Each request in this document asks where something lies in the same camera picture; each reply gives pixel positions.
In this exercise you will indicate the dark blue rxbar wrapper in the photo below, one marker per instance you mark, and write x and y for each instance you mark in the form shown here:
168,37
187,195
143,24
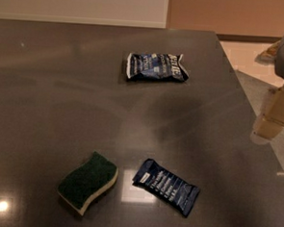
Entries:
167,186

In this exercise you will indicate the green and cream sponge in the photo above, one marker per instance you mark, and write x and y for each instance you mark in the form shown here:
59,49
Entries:
91,179

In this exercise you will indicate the blue chip bag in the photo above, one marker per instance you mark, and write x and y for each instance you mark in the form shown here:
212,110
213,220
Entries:
156,67

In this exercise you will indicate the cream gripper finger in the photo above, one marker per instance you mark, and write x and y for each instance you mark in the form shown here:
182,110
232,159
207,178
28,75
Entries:
270,122

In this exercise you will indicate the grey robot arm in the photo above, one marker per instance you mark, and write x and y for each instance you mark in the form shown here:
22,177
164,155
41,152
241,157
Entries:
279,71

